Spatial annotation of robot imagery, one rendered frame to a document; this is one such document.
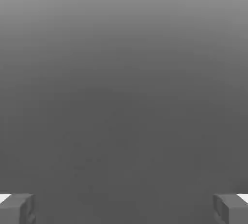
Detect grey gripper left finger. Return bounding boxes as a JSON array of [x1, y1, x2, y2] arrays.
[[0, 193, 37, 224]]

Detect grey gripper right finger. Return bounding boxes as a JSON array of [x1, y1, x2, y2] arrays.
[[212, 193, 248, 224]]

